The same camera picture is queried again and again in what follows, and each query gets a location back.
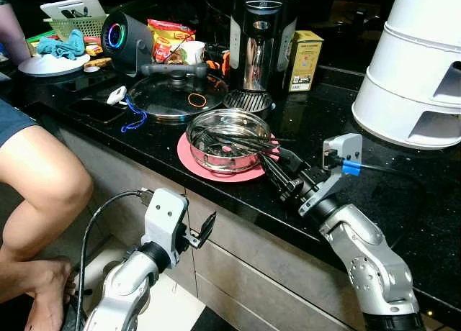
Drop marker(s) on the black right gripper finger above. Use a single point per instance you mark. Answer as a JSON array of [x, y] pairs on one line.
[[276, 178], [289, 160]]

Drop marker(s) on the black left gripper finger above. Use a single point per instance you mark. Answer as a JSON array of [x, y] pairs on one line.
[[206, 229]]

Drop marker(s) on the steel bowl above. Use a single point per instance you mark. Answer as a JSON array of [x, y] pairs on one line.
[[216, 162]]

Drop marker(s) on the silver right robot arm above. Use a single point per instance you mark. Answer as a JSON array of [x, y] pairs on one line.
[[367, 259]]

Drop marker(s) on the person forearm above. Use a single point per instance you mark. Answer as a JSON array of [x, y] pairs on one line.
[[13, 36]]

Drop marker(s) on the grey drawer front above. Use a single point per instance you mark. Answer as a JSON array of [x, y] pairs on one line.
[[216, 309], [252, 237], [238, 284]]

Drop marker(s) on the thin dark utensil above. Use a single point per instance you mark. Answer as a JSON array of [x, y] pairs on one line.
[[238, 140]]

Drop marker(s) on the pink plate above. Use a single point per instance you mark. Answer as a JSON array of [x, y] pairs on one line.
[[194, 169]]

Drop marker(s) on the black floor mat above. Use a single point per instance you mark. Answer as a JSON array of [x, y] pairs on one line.
[[212, 322]]

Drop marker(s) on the yellow carton box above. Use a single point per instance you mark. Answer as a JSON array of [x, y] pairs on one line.
[[306, 61]]

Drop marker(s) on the orange rubber band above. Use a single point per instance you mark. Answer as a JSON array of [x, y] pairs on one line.
[[189, 99]]

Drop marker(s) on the orange black tool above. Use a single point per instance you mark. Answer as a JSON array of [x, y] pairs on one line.
[[218, 57]]

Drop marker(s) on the black coffee machine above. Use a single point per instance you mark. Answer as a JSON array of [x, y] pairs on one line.
[[263, 29]]

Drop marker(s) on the glass pot lid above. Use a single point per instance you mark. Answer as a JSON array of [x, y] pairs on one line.
[[166, 101]]

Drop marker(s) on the white tiered rack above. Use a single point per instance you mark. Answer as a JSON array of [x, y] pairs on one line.
[[403, 72]]

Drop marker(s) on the black phone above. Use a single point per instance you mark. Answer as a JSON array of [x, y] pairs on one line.
[[97, 110]]

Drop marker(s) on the white key fob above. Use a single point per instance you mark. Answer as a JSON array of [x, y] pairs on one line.
[[117, 95]]

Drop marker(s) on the person in blue shorts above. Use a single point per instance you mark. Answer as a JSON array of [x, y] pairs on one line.
[[36, 187]]

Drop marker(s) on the yellow red noodle packet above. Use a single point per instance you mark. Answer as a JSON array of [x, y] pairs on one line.
[[169, 36]]

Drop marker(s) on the small snack packet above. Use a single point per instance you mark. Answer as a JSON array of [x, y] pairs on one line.
[[95, 49]]

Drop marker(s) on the white round lid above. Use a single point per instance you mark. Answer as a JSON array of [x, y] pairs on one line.
[[50, 66]]

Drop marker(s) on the teal cloth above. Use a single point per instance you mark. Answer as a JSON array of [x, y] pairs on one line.
[[61, 47]]

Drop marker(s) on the green plastic basket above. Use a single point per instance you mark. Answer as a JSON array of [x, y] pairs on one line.
[[75, 27]]

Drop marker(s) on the white rectangular tray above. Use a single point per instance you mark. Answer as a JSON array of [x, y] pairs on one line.
[[72, 6]]

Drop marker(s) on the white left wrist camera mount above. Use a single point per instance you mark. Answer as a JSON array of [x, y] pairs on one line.
[[164, 216]]

